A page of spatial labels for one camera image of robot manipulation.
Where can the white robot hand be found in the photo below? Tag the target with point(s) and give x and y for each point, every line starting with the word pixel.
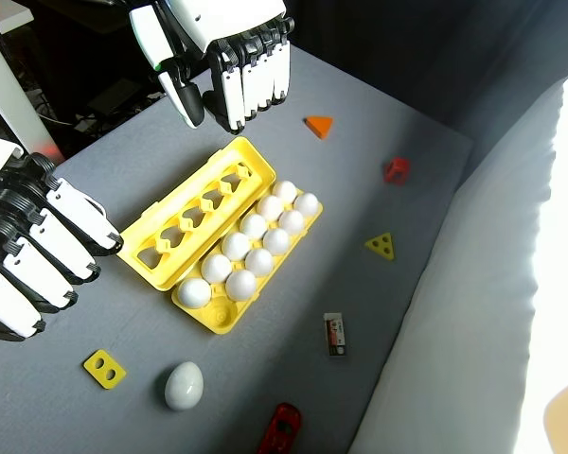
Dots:
pixel 218 23
pixel 33 265

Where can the white egg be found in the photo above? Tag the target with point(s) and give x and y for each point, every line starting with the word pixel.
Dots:
pixel 236 246
pixel 291 221
pixel 276 241
pixel 241 284
pixel 284 191
pixel 259 262
pixel 195 292
pixel 253 226
pixel 216 268
pixel 183 385
pixel 307 204
pixel 270 207

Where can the yellow egg carton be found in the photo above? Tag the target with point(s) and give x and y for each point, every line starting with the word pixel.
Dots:
pixel 194 189

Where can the small eraser pack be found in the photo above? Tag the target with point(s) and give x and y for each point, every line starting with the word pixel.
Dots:
pixel 335 335

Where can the yellow two-hole rectangle block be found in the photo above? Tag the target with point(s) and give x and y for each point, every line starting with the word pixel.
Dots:
pixel 104 369

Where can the orange triangle block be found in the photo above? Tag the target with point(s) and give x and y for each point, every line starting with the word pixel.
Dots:
pixel 321 124

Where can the red cube block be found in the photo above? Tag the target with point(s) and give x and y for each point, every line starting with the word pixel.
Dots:
pixel 401 164

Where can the yellow triangle block with holes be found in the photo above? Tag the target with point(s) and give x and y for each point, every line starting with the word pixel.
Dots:
pixel 388 256

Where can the red block with holes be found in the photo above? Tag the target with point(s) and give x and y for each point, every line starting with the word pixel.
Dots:
pixel 286 409

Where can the grey table cloth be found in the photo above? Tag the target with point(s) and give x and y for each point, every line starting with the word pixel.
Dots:
pixel 360 307

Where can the white padded cushion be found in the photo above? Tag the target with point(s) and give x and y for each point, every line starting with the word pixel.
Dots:
pixel 454 331

